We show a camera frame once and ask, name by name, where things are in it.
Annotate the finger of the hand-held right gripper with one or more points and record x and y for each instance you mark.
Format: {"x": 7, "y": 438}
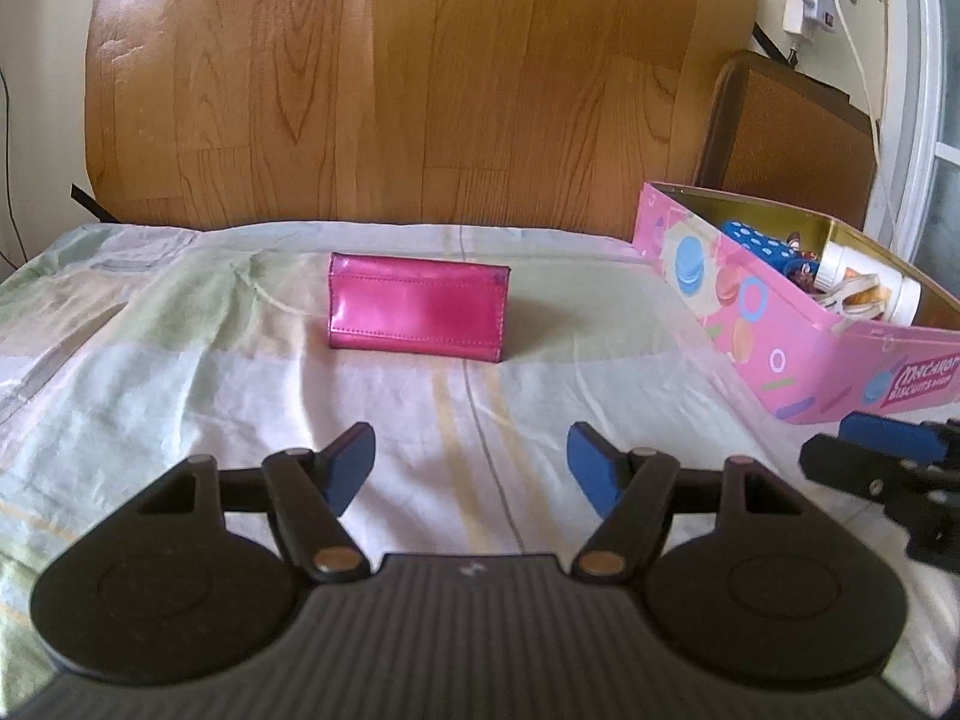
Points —
{"x": 847, "y": 469}
{"x": 885, "y": 435}

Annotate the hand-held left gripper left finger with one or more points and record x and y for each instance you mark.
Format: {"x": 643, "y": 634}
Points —
{"x": 351, "y": 465}

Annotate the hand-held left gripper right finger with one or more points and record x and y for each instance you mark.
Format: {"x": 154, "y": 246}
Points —
{"x": 592, "y": 474}

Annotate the white bottle with orange label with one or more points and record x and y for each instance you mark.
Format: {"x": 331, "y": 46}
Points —
{"x": 902, "y": 300}

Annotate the pink biscuit tin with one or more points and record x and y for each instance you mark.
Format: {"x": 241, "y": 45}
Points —
{"x": 750, "y": 337}

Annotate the pink glossy wallet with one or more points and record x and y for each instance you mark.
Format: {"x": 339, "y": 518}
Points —
{"x": 416, "y": 307}

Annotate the small dark trinket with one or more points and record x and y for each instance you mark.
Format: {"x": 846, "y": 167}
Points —
{"x": 802, "y": 262}

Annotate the blue polka dot bow headband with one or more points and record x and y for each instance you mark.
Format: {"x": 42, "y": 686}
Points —
{"x": 757, "y": 244}

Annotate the brown chair backrest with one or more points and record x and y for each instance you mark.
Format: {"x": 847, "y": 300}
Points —
{"x": 795, "y": 142}

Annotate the black tape strip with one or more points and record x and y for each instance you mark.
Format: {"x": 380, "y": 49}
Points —
{"x": 772, "y": 45}
{"x": 91, "y": 202}

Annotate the wooden headboard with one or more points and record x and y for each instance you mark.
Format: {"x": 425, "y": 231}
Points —
{"x": 412, "y": 75}

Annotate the white window frame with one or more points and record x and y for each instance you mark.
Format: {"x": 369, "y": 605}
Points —
{"x": 926, "y": 90}

